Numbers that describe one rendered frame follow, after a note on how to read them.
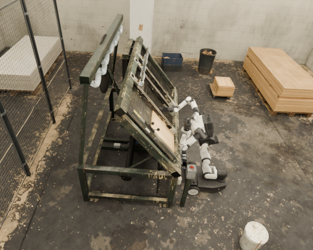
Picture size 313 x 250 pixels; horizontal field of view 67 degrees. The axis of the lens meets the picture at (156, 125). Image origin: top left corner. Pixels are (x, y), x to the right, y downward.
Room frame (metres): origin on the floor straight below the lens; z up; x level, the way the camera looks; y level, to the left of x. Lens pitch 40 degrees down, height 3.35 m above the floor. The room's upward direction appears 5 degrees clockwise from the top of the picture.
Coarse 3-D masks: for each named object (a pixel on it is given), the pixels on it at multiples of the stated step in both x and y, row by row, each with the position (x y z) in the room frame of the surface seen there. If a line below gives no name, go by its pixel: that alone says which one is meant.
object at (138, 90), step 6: (144, 78) 2.79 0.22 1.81; (138, 84) 2.75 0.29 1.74; (138, 90) 2.77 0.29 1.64; (144, 96) 2.77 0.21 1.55; (150, 102) 2.77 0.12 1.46; (150, 108) 2.77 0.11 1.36; (156, 108) 2.81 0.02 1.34; (156, 114) 2.77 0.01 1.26; (162, 114) 2.82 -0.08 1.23; (162, 120) 2.77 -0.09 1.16; (168, 126) 2.78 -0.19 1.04; (174, 132) 2.78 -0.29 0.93
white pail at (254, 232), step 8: (248, 224) 1.70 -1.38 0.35; (256, 224) 1.71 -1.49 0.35; (248, 232) 1.58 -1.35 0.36; (256, 232) 1.59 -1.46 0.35; (264, 232) 1.61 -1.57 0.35; (240, 240) 1.60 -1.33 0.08; (248, 240) 1.51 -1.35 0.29; (256, 240) 1.49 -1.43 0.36; (264, 240) 1.50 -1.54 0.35; (248, 248) 1.48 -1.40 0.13; (256, 248) 1.43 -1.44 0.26
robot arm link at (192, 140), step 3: (192, 135) 2.36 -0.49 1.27; (189, 138) 2.34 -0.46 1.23; (192, 138) 2.32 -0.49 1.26; (186, 141) 2.32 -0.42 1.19; (189, 141) 2.30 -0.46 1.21; (192, 141) 2.30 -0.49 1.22; (195, 141) 2.32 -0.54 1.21; (186, 144) 2.29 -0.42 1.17; (189, 144) 2.28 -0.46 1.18; (183, 147) 2.24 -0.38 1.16; (186, 147) 2.25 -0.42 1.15; (189, 147) 2.28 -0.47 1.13
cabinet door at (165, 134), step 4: (152, 112) 2.72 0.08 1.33; (152, 116) 2.62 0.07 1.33; (156, 116) 2.73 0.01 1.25; (152, 120) 2.54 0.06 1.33; (156, 120) 2.65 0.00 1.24; (160, 120) 2.75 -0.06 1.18; (156, 124) 2.57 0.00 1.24; (160, 124) 2.67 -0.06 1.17; (164, 124) 2.76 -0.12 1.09; (156, 128) 2.48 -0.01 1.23; (160, 128) 2.57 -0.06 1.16; (164, 128) 2.67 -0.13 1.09; (168, 128) 2.77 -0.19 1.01; (156, 132) 2.40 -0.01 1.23; (160, 132) 2.49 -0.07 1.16; (164, 132) 2.58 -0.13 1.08; (168, 132) 2.68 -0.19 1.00; (160, 136) 2.41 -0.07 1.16; (164, 136) 2.50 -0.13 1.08; (168, 136) 2.59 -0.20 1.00; (172, 136) 2.69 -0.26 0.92; (164, 140) 2.42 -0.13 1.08; (168, 140) 2.51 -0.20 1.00; (172, 140) 2.60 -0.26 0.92; (168, 144) 2.43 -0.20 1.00; (172, 144) 2.52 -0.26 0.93; (172, 148) 2.43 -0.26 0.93
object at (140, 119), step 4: (132, 112) 2.28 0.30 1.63; (136, 116) 2.28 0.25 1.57; (140, 116) 2.32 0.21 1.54; (140, 120) 2.28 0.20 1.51; (144, 124) 2.28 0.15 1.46; (148, 128) 2.28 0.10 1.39; (152, 132) 2.28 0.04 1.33; (156, 136) 2.28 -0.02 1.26; (160, 140) 2.29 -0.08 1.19; (160, 144) 2.29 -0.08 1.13; (164, 144) 2.30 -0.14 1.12; (164, 148) 2.29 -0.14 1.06; (168, 148) 2.31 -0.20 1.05; (168, 152) 2.29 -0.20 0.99; (172, 152) 2.31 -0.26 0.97; (172, 156) 2.29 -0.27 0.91
